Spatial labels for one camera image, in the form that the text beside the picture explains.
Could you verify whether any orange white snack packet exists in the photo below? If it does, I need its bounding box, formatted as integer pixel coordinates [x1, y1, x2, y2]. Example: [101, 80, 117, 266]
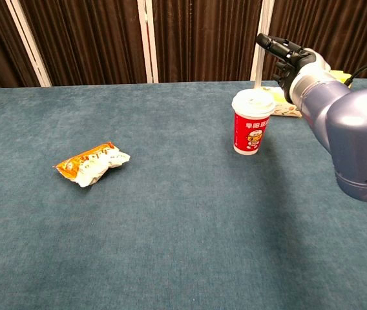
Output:
[52, 141, 131, 189]

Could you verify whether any red paper cup white lid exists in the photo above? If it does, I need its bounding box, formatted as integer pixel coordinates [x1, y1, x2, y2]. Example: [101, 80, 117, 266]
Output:
[231, 88, 277, 156]

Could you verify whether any yellow green plastic box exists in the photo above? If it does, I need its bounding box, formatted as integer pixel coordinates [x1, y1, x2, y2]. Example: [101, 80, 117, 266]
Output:
[330, 68, 353, 87]

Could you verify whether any blue table cloth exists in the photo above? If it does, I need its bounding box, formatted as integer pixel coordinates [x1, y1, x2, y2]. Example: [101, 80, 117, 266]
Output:
[0, 79, 367, 310]

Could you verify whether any clear plastic straw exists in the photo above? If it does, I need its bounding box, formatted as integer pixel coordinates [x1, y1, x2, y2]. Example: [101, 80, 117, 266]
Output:
[253, 48, 265, 91]

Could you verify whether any tea bottle beige cap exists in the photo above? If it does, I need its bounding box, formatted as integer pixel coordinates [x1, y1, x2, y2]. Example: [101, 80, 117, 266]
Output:
[260, 85, 303, 119]

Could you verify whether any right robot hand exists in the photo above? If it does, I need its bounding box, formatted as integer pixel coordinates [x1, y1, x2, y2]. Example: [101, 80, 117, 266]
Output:
[256, 32, 333, 105]

